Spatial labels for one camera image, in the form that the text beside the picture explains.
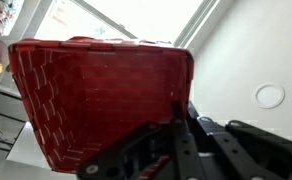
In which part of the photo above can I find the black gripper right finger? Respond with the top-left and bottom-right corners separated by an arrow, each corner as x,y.
189,103 -> 292,180

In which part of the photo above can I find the round white ceiling light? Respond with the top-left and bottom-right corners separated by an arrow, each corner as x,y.
253,82 -> 286,110

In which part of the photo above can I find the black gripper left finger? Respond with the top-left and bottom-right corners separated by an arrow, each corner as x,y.
75,99 -> 200,180

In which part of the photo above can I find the red woven basket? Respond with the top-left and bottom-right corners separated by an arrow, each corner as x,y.
7,35 -> 196,174

